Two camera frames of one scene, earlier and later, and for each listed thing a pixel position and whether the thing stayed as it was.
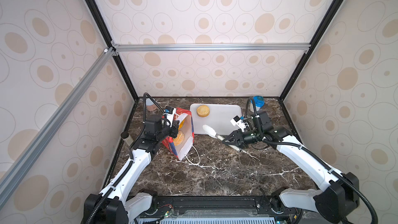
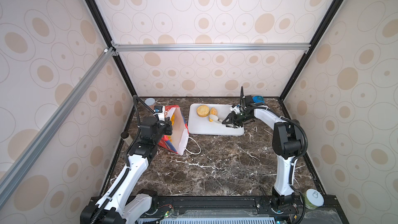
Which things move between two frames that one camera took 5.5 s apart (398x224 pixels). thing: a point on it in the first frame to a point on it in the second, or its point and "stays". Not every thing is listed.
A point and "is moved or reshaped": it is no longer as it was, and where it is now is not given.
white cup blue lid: [259, 102] stays
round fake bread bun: [202, 111] stays
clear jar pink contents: [150, 106] stays
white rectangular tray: [217, 116] stays
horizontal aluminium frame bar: [209, 47] stays
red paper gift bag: [183, 151] is moved or reshaped
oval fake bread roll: [179, 138] to [213, 111]
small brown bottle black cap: [125, 136] stays
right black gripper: [237, 137] to [233, 120]
